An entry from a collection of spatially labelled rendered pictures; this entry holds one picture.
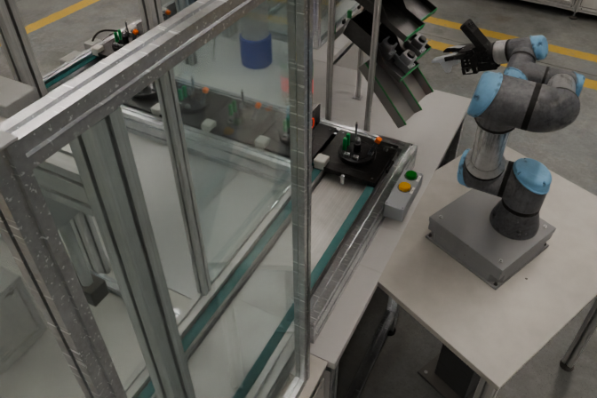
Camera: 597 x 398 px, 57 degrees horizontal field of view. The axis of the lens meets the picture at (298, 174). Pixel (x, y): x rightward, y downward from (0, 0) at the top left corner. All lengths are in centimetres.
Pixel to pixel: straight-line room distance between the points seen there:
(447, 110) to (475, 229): 83
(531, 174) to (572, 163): 217
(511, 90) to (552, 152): 258
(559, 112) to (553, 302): 68
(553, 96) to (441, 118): 114
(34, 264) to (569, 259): 173
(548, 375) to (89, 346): 236
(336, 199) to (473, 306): 57
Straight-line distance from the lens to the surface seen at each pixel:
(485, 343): 171
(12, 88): 110
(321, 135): 214
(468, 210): 192
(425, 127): 242
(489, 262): 179
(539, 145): 400
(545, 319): 182
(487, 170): 171
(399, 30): 199
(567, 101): 143
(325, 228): 184
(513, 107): 139
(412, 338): 271
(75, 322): 60
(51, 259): 54
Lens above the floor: 224
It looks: 40 degrees down
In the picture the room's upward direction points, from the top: 1 degrees counter-clockwise
